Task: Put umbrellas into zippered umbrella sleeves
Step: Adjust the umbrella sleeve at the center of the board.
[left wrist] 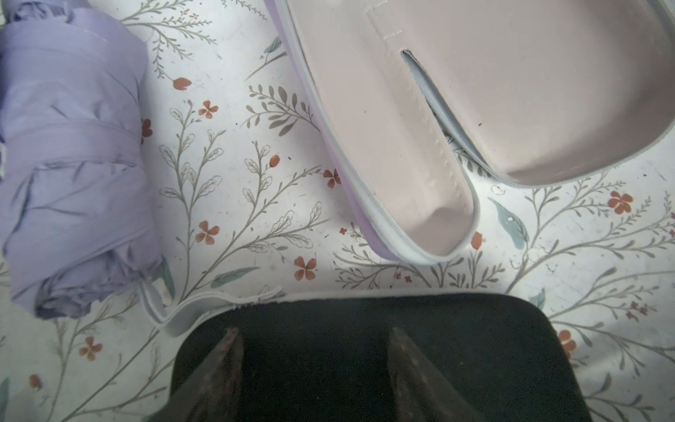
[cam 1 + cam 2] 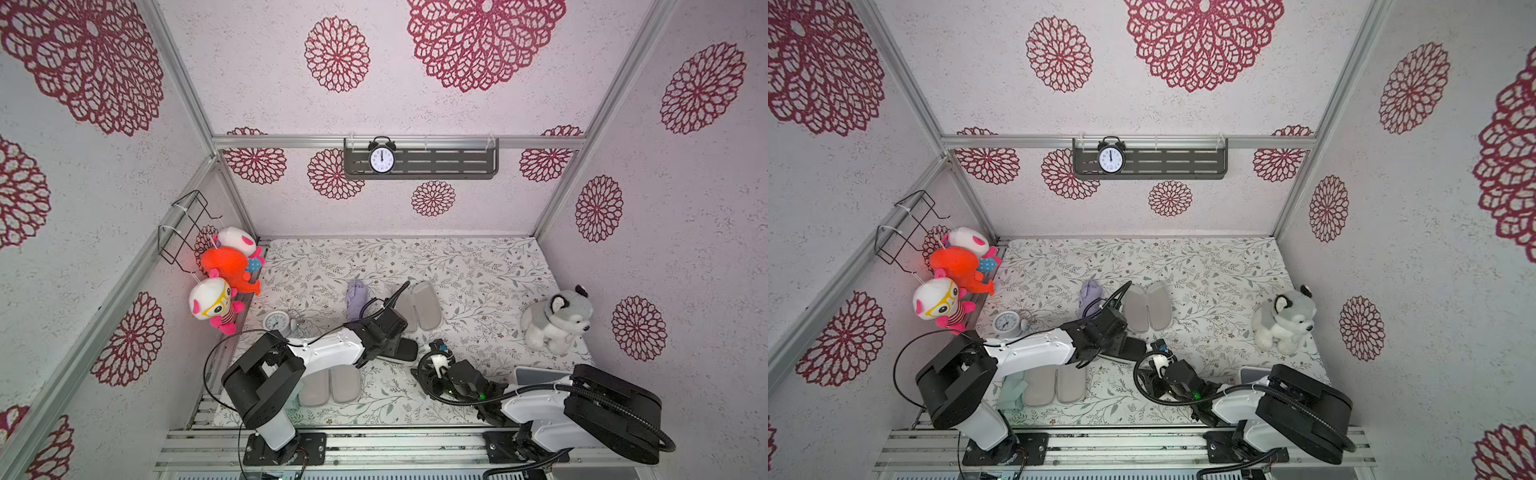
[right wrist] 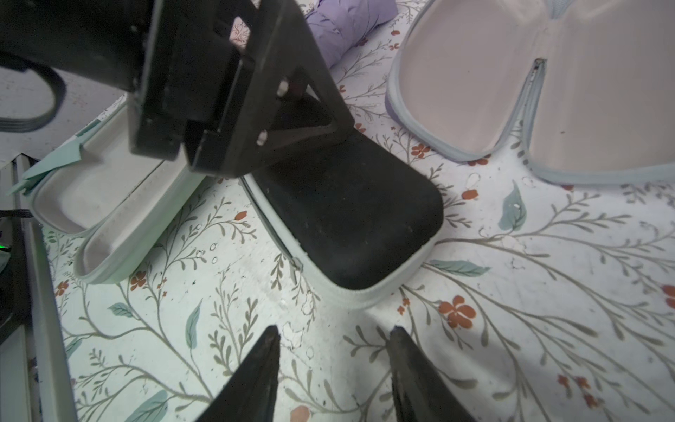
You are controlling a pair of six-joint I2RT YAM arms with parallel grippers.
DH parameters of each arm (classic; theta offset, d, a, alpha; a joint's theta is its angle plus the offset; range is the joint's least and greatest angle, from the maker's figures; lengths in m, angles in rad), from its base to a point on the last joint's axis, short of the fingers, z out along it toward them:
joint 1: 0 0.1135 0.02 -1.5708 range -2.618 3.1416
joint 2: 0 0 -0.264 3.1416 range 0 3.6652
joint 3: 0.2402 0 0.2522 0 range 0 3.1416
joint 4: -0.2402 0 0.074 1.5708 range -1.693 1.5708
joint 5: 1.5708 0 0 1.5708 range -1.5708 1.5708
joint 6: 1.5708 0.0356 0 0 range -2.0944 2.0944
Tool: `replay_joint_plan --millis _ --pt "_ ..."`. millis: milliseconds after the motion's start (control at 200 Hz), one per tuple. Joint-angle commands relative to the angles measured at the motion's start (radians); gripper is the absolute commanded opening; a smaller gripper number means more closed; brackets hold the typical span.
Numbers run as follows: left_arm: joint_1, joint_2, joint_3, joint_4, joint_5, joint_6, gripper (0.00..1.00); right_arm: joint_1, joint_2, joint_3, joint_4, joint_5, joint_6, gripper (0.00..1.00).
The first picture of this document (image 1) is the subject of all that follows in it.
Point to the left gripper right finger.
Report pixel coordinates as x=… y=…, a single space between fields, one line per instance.
x=421 y=392

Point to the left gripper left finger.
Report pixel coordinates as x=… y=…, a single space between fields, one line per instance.
x=213 y=391

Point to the black umbrella case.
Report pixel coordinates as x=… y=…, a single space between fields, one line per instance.
x=326 y=359

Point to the purple folded umbrella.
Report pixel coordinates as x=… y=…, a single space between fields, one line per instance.
x=76 y=211

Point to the floral table mat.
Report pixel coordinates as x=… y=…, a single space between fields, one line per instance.
x=246 y=198

